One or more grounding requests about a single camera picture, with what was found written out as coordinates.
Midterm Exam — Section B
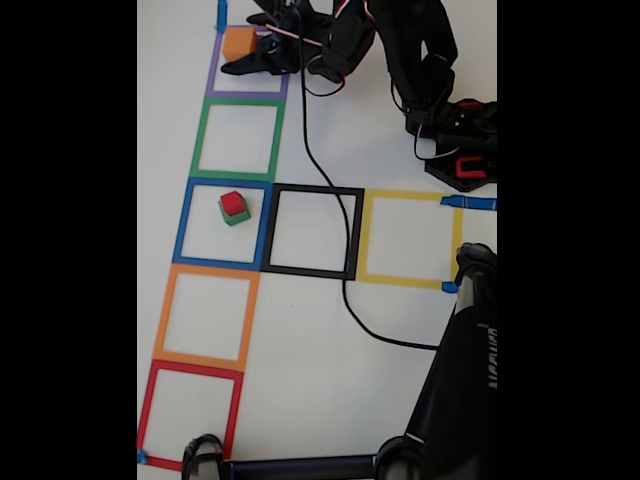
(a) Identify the red square frame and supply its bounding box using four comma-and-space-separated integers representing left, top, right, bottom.
137, 358, 245, 472

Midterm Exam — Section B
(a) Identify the black camera cable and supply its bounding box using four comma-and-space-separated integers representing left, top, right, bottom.
299, 67, 442, 350

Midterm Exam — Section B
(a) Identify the orange square block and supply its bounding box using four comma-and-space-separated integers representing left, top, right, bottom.
222, 27, 259, 59

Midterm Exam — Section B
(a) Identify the blue square frame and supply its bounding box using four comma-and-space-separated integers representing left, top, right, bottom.
172, 177, 275, 273

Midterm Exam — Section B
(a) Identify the black tripod stand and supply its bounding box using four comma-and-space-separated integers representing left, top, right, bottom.
181, 242, 498, 480

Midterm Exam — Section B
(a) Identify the purple square frame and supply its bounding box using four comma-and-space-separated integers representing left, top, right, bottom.
204, 24, 296, 101

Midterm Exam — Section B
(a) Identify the yellow square frame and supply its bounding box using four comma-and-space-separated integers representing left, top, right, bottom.
355, 188, 464, 291

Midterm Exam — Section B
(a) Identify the green square block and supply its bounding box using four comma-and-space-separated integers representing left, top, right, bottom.
218, 197, 252, 228

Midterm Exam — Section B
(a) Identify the green square frame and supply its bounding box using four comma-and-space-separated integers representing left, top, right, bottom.
189, 97, 286, 182

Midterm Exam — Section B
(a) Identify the black square frame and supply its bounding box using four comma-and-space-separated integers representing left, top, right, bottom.
259, 182, 365, 281

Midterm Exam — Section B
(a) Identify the orange square frame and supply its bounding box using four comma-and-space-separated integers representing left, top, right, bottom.
153, 263, 262, 372

